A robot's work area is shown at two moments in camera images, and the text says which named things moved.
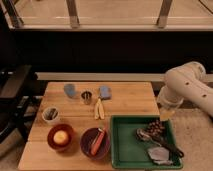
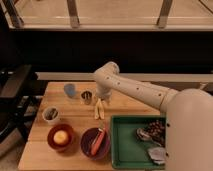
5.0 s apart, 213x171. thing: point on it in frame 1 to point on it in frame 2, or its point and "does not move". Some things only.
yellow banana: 99,110 does not move
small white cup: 50,113 does not move
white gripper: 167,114 to 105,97
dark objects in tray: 143,135 does not move
